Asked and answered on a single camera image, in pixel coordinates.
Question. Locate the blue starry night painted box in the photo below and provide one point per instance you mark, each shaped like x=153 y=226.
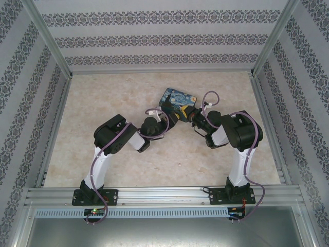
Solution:
x=180 y=97

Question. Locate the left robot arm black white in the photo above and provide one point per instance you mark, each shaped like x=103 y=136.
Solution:
x=100 y=167

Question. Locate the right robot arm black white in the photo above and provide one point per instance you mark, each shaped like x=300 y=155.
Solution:
x=241 y=164

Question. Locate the grey metal panel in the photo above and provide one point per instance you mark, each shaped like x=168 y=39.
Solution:
x=164 y=231

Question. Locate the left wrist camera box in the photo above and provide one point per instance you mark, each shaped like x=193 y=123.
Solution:
x=160 y=115

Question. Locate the aluminium side rail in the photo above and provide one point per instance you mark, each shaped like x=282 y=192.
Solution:
x=57 y=123
x=270 y=123

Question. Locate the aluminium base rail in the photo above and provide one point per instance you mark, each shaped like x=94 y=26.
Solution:
x=164 y=196

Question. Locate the aluminium frame post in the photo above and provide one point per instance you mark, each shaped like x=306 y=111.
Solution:
x=48 y=38
x=276 y=36

